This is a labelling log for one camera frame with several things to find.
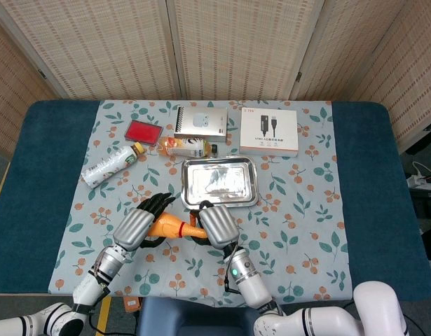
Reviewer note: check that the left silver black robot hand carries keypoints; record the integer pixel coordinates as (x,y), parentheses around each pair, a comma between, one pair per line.
(132,229)

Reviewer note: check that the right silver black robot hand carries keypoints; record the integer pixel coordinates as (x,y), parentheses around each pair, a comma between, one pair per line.
(218,225)

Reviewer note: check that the yellow rubber chicken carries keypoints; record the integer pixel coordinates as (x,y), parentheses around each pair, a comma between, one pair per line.
(169,225)

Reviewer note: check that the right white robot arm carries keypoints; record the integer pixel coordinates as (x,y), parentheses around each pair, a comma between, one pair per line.
(246,276)

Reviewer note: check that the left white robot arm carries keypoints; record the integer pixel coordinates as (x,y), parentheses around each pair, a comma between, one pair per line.
(92,283)

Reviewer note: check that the rectangular metal tray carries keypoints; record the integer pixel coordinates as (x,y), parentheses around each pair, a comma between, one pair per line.
(218,182)

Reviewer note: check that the floral leaf print tablecloth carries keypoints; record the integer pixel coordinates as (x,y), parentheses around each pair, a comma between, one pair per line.
(148,168)

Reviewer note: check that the white bottle with yellow cap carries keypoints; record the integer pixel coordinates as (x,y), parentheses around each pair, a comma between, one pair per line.
(108,166)

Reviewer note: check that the small orange box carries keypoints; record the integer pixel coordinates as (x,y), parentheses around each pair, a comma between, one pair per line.
(131,304)

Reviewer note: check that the orange juice bottle black cap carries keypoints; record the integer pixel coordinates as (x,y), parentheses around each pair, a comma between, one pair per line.
(183,147)

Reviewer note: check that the blue padded chair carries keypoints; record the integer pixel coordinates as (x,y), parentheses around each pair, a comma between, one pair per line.
(201,318)

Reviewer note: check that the red ink pad case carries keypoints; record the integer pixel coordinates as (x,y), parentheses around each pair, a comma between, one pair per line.
(143,132)

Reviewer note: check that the woven folding screen panel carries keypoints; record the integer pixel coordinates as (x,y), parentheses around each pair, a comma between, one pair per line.
(243,45)
(96,45)
(341,52)
(411,70)
(12,105)

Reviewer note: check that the white power strip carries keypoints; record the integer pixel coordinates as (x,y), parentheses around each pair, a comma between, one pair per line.
(422,182)

